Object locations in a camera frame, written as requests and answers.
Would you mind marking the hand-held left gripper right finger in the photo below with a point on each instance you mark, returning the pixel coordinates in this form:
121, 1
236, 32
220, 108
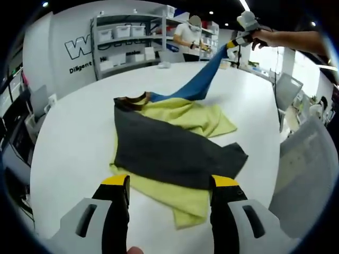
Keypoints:
225, 211

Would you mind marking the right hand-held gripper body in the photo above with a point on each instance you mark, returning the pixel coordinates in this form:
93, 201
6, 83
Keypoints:
247, 19

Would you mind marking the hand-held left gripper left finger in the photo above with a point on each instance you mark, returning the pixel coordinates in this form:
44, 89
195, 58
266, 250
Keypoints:
114, 211

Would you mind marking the yellow grey blue garment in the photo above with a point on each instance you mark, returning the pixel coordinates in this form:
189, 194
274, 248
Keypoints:
164, 148

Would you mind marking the person's right hand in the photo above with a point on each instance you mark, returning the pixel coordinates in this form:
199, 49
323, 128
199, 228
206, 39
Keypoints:
266, 38

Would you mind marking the small white object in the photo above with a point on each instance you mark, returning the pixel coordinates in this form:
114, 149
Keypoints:
164, 64

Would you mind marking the grey mesh office chair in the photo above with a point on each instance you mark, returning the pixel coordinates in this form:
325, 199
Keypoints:
304, 172

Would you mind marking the white storage bin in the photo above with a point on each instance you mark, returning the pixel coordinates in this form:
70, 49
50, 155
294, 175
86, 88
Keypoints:
122, 31
137, 30
105, 34

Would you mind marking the white storage box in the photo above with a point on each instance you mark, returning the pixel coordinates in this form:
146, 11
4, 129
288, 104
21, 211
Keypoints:
119, 58
107, 60

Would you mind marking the grey chair backrest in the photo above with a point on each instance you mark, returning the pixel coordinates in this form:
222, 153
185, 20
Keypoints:
38, 100

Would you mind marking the red hanging item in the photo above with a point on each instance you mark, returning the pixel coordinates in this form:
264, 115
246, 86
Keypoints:
25, 79

